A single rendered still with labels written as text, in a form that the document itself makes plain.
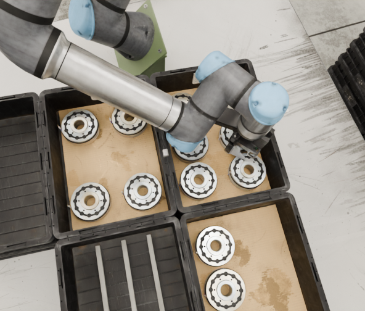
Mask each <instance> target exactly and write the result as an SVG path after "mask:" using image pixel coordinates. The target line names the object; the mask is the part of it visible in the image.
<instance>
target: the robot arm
mask: <svg viewBox="0 0 365 311"><path fill-rule="evenodd" d="M61 2H62V0H0V52H1V53H2V54H4V55H5V56H6V57H7V58H8V59H9V60H10V61H11V62H12V63H14V64H15V65H16V66H18V67H19V68H21V69H22V70H24V71H26V72H27V73H29V74H31V75H33V76H35V77H37V78H40V79H42V80H43V79H46V78H53V79H55V80H57V81H59V82H61V83H63V84H65V85H67V86H70V87H72V88H74V89H76V90H78V91H81V92H82V93H84V94H87V95H88V96H91V97H93V98H95V99H97V100H100V101H102V102H104V103H106V104H108V105H110V106H112V107H114V108H116V109H118V110H121V111H123V112H125V113H127V114H130V115H132V116H133V117H136V118H138V119H140V120H142V121H144V122H146V123H148V124H151V125H153V126H155V127H157V128H159V129H161V130H163V131H165V132H167V133H166V138H167V141H168V142H169V143H170V144H171V145H172V146H173V147H175V148H176V149H177V150H179V151H181V152H186V153H188V152H192V151H193V150H194V149H195V148H196V147H197V146H198V144H199V143H201V142H202V141H203V140H204V137H205V136H206V134H207V133H208V132H209V131H210V129H211V128H212V126H213V125H214V124H215V125H219V126H221V127H224V128H227V129H230V130H232V131H233V134H232V135H231V137H230V138H229V140H228V142H229V143H228V145H227V146H226V148H225V150H224V151H225V152H226V153H227V154H232V155H234V156H236V157H238V158H240V159H245V157H244V155H243V154H242V153H241V152H240V150H241V148H242V149H244V150H246V151H247V153H246V155H247V156H249V157H251V158H252V159H254V158H255V157H256V156H257V155H258V154H259V152H260V151H261V149H262V148H263V147H264V146H265V145H266V144H267V143H268V142H269V140H270V139H271V137H272V135H273V133H274V132H275V129H273V126H274V125H275V124H276V123H277V122H279V121H280V120H281V119H282V117H283V116H284V114H285V112H286V110H287V109H288V106H289V95H288V93H287V91H286V90H285V88H284V87H283V86H282V85H280V84H279V83H275V82H271V81H265V82H261V81H260V80H257V79H256V78H255V77H253V76H252V75H251V74H249V73H248V72H247V71H246V70H244V69H243V68H242V67H241V66H239V65H238V64H237V63H235V60H232V59H230V58H229V57H228V56H226V55H225V54H223V53H222V52H221V51H213V52H211V53H209V55H207V56H206V57H205V58H204V60H203V61H202V62H201V63H200V65H199V67H198V69H197V71H196V73H195V77H196V79H197V80H198V81H199V83H200V85H199V87H198V88H197V90H196V91H195V93H194V94H193V95H192V97H191V98H190V99H189V101H188V102H187V103H185V102H183V101H181V100H179V99H176V98H175V97H173V96H171V95H169V94H167V93H165V92H164V91H162V90H160V89H158V88H156V87H154V86H152V85H150V84H148V83H147V82H145V81H143V80H141V79H139V78H138V77H135V76H134V75H132V74H130V73H128V72H126V71H124V70H122V69H121V68H119V67H117V66H115V65H113V64H111V63H110V62H107V61H106V60H104V59H102V58H100V57H98V56H96V55H94V54H93V53H91V52H89V51H87V50H85V49H83V48H81V47H79V46H77V45H76V44H74V43H72V42H70V41H68V39H67V38H66V36H65V33H64V32H63V31H62V30H59V29H58V28H56V27H55V26H53V25H52V23H53V21H54V18H55V16H56V13H57V11H58V9H59V6H60V4H61ZM129 2H130V0H71V1H70V5H69V10H68V18H69V23H70V27H71V29H72V31H73V32H74V34H76V35H78V36H80V37H82V38H84V39H86V40H88V41H89V40H90V41H93V42H96V43H99V44H102V45H104V46H108V47H110V48H114V50H116V51H117V52H118V53H120V54H121V55H122V56H123V57H124V58H126V59H129V60H132V61H137V60H140V59H142V58H143V57H144V56H145V55H146V54H147V53H148V52H149V50H150V48H151V46H152V43H153V40H154V33H155V30H154V23H153V21H152V19H151V18H150V17H149V16H148V15H146V14H144V13H142V12H133V11H125V10H126V8H127V6H128V4H129ZM228 106H230V107H232V108H233V109H230V108H228ZM240 147H241V148H240ZM256 150H258V151H256ZM249 152H251V153H253V154H255V156H252V155H250V154H249Z"/></svg>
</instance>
